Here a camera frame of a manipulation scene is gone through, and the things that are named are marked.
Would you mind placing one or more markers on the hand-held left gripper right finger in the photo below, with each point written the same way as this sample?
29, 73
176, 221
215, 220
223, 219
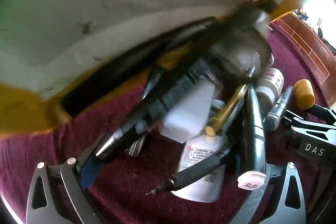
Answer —
256, 203

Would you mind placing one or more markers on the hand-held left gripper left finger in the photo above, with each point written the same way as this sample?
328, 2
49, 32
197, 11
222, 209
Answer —
90, 172

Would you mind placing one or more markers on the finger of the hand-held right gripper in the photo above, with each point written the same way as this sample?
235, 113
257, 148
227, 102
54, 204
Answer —
324, 112
302, 121

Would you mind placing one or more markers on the black ribbed pen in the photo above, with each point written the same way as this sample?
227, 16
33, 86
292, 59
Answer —
170, 98

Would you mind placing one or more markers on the silver marker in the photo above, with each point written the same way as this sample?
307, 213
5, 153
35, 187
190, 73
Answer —
278, 111

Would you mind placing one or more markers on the yellow cap bottle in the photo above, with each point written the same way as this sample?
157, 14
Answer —
304, 94

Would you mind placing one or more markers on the black pen with pink end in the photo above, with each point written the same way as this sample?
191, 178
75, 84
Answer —
253, 129

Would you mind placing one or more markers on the black needle-tip pen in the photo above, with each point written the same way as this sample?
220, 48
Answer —
194, 176

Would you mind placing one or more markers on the wooden cabinet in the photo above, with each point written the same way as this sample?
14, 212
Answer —
307, 40

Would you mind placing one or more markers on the gold pen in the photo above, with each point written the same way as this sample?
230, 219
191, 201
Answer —
228, 111

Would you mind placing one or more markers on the white labelled bottle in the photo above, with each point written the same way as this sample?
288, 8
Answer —
195, 155

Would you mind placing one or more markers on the dark round object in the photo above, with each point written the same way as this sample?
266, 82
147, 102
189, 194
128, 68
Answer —
241, 40

